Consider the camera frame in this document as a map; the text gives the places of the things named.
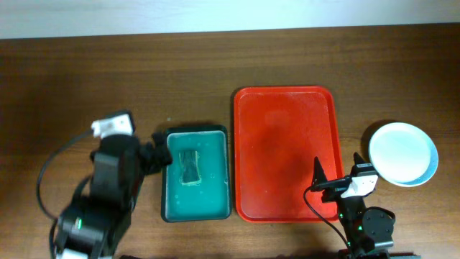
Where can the green yellow sponge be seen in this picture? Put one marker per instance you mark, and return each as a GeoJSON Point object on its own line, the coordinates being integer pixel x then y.
{"type": "Point", "coordinates": [189, 167]}

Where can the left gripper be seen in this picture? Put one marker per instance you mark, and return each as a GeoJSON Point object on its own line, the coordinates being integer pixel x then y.
{"type": "Point", "coordinates": [152, 157]}

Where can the red plastic tray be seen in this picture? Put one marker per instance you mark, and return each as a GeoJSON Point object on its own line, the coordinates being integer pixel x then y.
{"type": "Point", "coordinates": [278, 132]}

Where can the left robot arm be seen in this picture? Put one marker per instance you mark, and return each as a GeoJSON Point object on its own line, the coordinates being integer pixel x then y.
{"type": "Point", "coordinates": [100, 211]}

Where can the light blue plate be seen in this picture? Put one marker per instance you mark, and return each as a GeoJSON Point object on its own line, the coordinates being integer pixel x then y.
{"type": "Point", "coordinates": [403, 154]}

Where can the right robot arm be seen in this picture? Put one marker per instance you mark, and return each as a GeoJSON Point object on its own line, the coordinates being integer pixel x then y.
{"type": "Point", "coordinates": [367, 230]}

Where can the dark green water tray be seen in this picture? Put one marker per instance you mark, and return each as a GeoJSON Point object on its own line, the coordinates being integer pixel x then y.
{"type": "Point", "coordinates": [211, 198]}

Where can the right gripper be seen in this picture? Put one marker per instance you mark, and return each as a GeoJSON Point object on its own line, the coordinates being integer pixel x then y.
{"type": "Point", "coordinates": [320, 183]}

